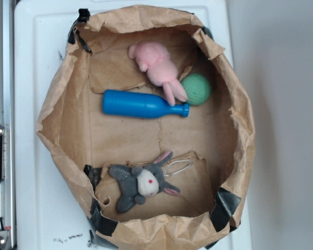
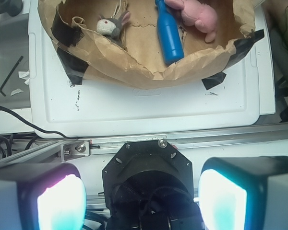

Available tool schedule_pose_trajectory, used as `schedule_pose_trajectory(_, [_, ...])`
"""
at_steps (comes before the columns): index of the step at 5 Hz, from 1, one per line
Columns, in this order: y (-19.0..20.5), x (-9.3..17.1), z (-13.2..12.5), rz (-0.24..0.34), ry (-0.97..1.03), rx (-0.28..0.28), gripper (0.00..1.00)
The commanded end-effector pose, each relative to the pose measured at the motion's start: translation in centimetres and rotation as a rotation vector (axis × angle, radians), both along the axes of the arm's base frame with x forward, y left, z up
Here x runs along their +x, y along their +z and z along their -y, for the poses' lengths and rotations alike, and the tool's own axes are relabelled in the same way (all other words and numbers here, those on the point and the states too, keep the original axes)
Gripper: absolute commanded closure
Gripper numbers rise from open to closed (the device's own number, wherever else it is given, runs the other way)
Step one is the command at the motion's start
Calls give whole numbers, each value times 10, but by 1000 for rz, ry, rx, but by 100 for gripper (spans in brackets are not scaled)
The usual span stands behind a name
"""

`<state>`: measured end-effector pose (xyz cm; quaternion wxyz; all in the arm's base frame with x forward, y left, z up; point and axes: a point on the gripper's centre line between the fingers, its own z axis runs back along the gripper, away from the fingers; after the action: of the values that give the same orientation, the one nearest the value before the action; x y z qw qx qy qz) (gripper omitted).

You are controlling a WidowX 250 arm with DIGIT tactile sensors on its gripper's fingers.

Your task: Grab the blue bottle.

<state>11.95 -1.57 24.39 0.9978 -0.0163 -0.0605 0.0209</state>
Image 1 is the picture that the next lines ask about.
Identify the grey plush bunny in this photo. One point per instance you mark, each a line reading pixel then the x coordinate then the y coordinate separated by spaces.
pixel 138 183

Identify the aluminium frame rail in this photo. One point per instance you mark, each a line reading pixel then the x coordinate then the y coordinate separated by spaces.
pixel 8 234

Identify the pink plush bunny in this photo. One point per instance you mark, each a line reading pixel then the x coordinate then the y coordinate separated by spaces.
pixel 154 59

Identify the brown paper bag tray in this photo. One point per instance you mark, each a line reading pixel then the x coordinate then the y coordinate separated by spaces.
pixel 218 136

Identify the blue plastic bottle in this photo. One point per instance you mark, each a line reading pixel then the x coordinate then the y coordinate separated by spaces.
pixel 140 105

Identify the white plastic board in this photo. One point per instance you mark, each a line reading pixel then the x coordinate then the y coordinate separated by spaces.
pixel 48 215

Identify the green knitted ball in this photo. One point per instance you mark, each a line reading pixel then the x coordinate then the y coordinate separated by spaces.
pixel 198 89

